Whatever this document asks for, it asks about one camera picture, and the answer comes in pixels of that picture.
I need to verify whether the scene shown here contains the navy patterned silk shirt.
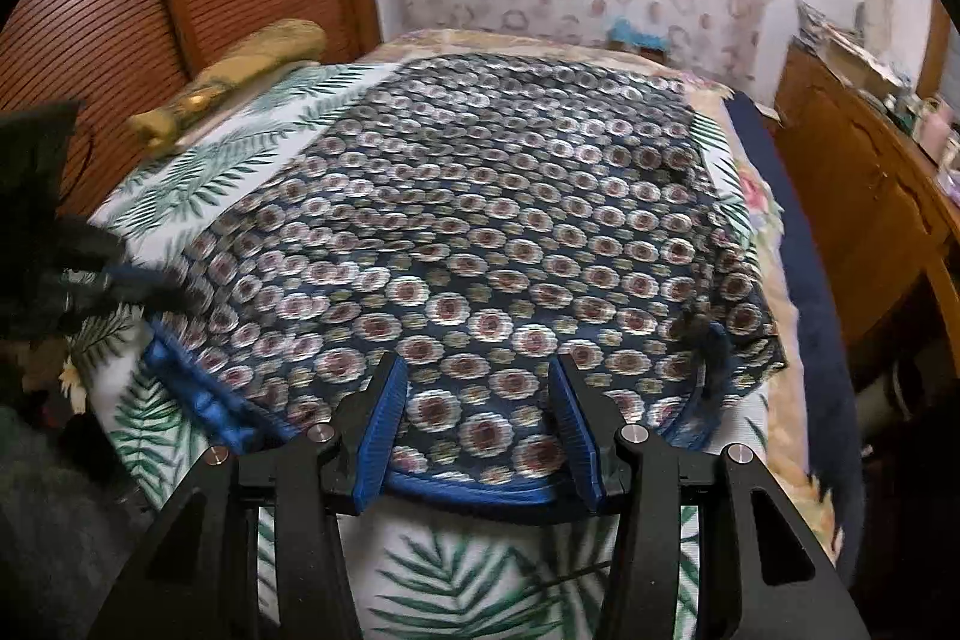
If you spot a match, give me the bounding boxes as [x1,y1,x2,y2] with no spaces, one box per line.
[143,53,786,507]

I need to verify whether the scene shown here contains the navy blue bed sheet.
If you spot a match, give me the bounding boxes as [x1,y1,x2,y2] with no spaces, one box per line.
[726,91,866,585]

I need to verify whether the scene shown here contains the gold brocade pillow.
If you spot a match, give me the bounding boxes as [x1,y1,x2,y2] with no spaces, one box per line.
[127,18,327,158]

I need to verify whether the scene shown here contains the wooden sideboard cabinet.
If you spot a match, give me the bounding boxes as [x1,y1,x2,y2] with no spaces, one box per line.
[773,44,958,347]

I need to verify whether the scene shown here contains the pink thermos jug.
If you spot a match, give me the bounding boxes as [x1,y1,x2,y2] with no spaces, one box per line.
[916,96,955,164]

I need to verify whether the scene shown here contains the cardboard box on cabinet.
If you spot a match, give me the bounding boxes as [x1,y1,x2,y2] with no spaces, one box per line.
[818,32,910,99]

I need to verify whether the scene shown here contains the cardboard box with blue cloth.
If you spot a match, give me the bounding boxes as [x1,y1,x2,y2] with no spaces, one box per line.
[607,16,669,62]

